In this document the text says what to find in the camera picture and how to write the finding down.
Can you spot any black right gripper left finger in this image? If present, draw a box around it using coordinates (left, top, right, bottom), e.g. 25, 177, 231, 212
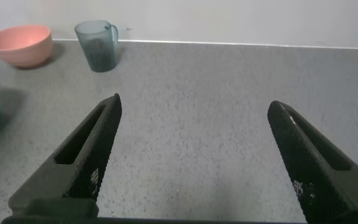
7, 93, 123, 218

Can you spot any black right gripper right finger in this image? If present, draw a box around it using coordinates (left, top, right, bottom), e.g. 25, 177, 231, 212
267, 100, 358, 224

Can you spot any translucent blue ribbed cup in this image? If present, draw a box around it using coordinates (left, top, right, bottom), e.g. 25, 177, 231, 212
74, 20, 119, 73

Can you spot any pink plastic bowl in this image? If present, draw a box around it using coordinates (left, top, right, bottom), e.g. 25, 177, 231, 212
0, 24, 54, 68

